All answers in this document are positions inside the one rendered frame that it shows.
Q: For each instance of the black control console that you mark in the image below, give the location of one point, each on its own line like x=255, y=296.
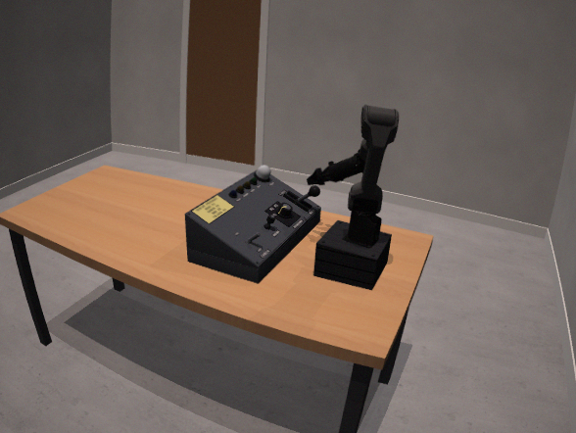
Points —
x=273, y=214

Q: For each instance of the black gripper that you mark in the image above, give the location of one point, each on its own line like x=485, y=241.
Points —
x=331, y=173

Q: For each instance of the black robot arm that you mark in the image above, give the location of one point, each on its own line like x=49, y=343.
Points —
x=365, y=196

